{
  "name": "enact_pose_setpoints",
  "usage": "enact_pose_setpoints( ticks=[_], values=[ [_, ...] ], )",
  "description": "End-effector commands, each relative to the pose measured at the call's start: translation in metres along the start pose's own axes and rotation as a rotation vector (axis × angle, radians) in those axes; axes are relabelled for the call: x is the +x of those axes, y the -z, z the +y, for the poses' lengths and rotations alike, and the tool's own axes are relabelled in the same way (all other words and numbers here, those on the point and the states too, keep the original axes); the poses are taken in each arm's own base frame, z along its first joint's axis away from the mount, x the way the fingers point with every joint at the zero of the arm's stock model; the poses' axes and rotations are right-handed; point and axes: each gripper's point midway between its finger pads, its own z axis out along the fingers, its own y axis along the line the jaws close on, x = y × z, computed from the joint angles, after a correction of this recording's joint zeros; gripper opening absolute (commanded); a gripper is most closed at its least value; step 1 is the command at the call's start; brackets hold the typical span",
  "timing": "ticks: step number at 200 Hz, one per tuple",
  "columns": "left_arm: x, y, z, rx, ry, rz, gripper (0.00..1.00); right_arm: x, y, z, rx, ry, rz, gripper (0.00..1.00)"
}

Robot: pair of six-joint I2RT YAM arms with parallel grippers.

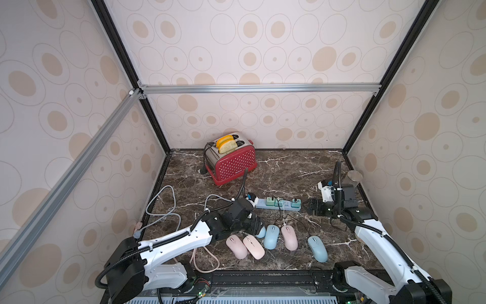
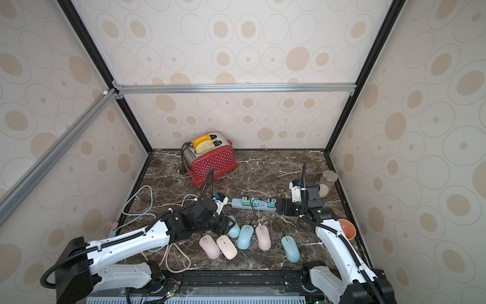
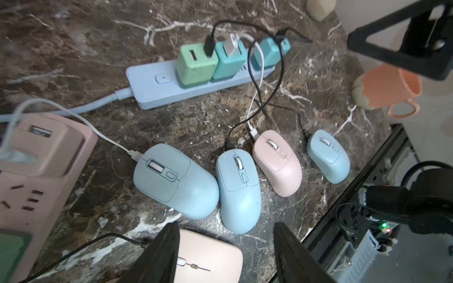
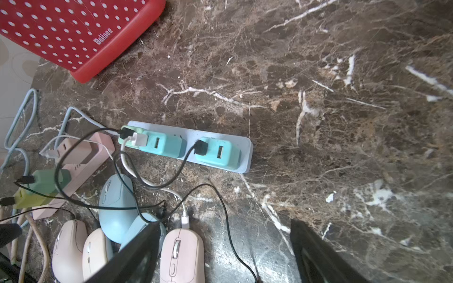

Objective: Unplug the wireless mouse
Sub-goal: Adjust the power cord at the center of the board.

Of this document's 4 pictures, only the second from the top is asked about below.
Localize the pink mouse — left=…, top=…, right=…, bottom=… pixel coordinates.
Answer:
left=255, top=225, right=272, bottom=252
left=216, top=235, right=238, bottom=260
left=199, top=235, right=221, bottom=260

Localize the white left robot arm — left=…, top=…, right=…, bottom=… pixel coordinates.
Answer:
left=39, top=198, right=236, bottom=303

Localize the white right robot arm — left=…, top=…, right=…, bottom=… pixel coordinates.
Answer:
left=275, top=199, right=396, bottom=303

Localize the blue mouse near strip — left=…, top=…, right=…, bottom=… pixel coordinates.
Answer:
left=228, top=215, right=240, bottom=239

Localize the blue mouse far right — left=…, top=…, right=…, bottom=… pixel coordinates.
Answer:
left=281, top=236, right=301, bottom=263

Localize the blue mouse middle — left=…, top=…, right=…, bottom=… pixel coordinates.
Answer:
left=237, top=225, right=254, bottom=250

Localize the teal charger on blue strip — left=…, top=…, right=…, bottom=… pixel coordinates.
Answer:
left=266, top=198, right=277, bottom=209

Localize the light blue power strip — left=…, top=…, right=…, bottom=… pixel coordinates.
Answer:
left=231, top=198, right=277, bottom=212

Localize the glass jar with powder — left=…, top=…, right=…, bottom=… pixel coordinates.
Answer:
left=319, top=170, right=338, bottom=198

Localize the red polka dot toaster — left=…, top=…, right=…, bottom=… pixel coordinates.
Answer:
left=181, top=132, right=237, bottom=186

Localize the orange ceramic mug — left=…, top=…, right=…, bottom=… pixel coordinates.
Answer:
left=338, top=219, right=357, bottom=240

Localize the yellow toast slice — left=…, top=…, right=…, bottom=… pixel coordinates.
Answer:
left=192, top=135, right=215, bottom=154

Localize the pink power cable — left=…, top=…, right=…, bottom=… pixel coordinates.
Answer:
left=140, top=242, right=192, bottom=274

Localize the black front rail base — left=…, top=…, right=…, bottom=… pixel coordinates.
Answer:
left=71, top=261, right=378, bottom=303

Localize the silver back frame bar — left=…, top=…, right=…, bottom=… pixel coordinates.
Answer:
left=117, top=83, right=356, bottom=94

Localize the silver frame bar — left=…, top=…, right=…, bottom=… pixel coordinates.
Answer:
left=1, top=88, right=116, bottom=224
left=117, top=83, right=356, bottom=94

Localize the silver left frame bar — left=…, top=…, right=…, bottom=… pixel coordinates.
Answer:
left=1, top=88, right=116, bottom=224

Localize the black right frame post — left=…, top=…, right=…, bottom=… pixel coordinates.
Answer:
left=325, top=0, right=406, bottom=155

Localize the black corner frame post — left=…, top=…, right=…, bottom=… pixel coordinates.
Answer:
left=56, top=0, right=153, bottom=155

